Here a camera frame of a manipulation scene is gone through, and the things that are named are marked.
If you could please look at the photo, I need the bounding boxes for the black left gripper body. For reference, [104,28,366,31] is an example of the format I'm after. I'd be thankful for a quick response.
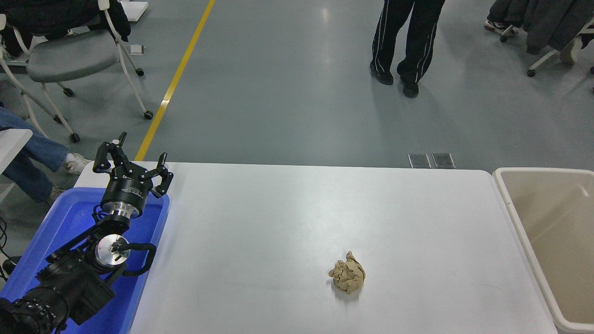
[101,162,154,211]

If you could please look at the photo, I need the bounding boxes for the blue plastic tray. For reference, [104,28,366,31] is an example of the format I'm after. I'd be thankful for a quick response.
[0,187,170,334]

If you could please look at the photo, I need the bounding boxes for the seated person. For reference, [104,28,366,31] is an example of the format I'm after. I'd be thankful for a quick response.
[0,108,95,206]

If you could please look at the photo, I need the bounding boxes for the small white table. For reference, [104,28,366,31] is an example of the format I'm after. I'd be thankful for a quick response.
[0,129,33,175]

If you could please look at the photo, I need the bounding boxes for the grey white rolling chair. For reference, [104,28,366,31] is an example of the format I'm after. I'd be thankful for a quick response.
[0,0,154,143]

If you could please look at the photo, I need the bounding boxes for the white flat board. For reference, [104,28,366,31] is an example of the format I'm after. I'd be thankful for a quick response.
[120,0,149,22]

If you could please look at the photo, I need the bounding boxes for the black jacket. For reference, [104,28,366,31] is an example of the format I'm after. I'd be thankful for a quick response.
[0,0,132,57]

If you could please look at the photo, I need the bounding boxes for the crumpled tan paper ball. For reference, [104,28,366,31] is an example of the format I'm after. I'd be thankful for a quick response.
[329,251,366,295]

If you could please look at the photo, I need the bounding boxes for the standing person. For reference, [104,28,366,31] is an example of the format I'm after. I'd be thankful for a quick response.
[370,0,446,98]

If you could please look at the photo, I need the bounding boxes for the walking person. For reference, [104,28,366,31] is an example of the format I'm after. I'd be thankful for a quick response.
[484,19,511,35]

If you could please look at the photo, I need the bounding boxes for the large pale plastic bin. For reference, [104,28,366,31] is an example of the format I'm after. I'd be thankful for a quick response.
[493,167,594,334]

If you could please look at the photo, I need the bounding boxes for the dark grey coats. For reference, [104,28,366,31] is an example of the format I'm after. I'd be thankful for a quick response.
[487,0,594,55]

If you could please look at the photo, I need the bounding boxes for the beige bag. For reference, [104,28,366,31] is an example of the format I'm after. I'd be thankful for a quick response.
[559,36,583,65]

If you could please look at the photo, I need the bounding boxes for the thin black cable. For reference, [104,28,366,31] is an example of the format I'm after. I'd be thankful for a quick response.
[0,216,9,280]

